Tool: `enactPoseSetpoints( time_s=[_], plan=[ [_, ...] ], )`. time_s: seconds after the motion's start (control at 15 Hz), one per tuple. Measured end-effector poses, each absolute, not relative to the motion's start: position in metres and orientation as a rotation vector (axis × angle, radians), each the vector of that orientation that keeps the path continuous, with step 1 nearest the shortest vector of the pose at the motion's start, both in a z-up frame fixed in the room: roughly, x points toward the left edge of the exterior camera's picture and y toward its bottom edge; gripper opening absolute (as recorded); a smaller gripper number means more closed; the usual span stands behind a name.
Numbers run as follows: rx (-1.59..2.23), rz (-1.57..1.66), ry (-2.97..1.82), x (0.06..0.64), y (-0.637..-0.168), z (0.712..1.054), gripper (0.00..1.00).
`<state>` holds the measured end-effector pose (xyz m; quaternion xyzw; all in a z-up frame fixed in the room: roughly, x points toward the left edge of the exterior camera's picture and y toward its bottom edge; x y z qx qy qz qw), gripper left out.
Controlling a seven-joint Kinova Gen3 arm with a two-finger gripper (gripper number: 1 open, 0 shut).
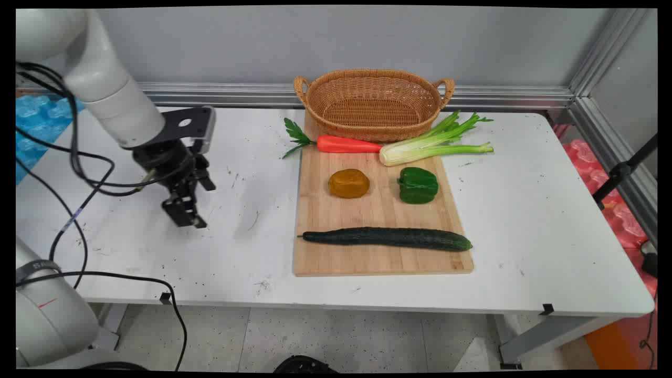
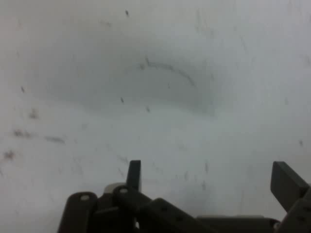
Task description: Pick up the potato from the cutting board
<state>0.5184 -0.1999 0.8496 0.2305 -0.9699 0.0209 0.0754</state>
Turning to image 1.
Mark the small black box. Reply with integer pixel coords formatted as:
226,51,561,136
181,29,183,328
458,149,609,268
641,240,658,279

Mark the dark green toy cucumber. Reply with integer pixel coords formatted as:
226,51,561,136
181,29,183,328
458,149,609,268
297,227,473,252

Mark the black cable hanging below table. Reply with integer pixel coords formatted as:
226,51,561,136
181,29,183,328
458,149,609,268
16,271,188,371

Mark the grey metal table leg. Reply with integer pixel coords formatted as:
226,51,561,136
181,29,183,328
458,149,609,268
498,314,623,369
90,303,128,351

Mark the green toy bell pepper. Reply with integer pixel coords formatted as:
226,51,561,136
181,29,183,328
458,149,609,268
396,167,439,205

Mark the brown toy potato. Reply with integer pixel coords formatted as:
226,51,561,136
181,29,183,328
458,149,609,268
328,169,371,199

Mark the green toy celery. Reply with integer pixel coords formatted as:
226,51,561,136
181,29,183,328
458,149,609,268
379,110,495,167

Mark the black tripod stand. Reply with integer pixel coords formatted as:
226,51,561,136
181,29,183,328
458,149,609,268
592,134,658,211

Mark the slanted aluminium frame rail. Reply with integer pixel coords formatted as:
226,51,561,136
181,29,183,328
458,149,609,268
570,97,658,247

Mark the thin black floor cable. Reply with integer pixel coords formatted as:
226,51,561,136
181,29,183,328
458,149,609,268
639,293,658,369

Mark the orange floor mat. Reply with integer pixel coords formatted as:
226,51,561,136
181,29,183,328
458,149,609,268
584,314,658,370

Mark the grey velcro strap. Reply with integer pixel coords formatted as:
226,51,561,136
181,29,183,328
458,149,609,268
16,259,62,285

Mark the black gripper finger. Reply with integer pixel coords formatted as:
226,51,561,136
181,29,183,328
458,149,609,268
193,156,217,192
161,194,207,229

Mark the blue foam mat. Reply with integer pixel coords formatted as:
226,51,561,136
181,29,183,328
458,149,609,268
16,93,86,185

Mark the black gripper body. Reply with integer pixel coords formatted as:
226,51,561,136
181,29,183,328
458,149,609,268
131,140,199,199

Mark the horizontal aluminium frame rail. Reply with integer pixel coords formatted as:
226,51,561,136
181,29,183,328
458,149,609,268
16,81,575,110

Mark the black round object on floor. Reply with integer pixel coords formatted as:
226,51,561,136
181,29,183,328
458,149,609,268
273,355,340,373

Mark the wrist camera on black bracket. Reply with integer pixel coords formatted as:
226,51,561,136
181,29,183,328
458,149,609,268
144,105,217,154

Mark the orange toy carrot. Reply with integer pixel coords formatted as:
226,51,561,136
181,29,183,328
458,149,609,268
281,118,384,160

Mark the upright aluminium frame post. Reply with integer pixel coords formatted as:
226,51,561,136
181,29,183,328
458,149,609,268
570,8,650,98

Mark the black cable with white label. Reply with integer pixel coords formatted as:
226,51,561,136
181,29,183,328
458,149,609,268
16,126,116,262

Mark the red foam mat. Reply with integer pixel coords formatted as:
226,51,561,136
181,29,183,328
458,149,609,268
554,123,658,300

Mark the bamboo cutting board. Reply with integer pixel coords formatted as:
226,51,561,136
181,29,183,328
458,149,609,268
292,110,475,278

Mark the woven wicker basket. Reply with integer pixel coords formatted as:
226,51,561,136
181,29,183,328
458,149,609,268
293,69,456,143

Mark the plain black cable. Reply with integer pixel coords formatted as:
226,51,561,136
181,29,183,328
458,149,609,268
16,156,89,290

